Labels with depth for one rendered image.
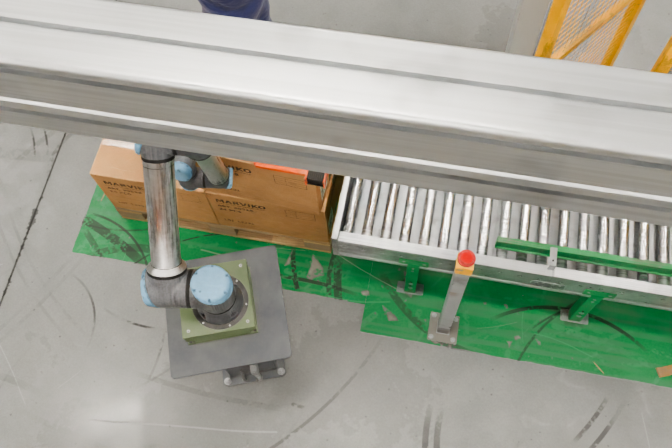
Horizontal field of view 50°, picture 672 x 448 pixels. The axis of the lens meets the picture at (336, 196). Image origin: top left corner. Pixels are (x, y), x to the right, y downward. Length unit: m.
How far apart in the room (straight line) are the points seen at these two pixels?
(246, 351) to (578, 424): 1.69
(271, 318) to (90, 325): 1.31
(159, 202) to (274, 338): 0.79
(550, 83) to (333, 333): 3.29
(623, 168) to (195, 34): 0.37
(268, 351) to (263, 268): 0.36
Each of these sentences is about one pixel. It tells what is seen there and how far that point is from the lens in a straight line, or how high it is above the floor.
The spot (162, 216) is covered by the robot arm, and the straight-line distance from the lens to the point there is 2.69.
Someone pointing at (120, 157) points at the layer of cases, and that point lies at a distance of 3.80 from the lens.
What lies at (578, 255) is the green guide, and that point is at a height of 0.63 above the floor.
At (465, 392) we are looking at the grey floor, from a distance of 3.79.
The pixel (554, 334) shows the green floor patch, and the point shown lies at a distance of 3.94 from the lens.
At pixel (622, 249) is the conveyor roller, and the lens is 3.57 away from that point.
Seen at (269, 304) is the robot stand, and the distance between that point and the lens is 3.11.
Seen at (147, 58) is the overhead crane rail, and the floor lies 3.21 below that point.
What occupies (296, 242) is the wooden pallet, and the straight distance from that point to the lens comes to 3.98.
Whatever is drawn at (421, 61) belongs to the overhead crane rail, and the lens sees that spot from 0.61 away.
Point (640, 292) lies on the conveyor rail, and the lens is 3.48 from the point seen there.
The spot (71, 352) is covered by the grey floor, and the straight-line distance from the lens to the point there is 4.11.
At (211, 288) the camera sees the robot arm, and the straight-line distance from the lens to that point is 2.78.
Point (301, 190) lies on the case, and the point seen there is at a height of 0.79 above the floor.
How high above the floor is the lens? 3.70
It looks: 65 degrees down
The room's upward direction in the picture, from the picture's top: 6 degrees counter-clockwise
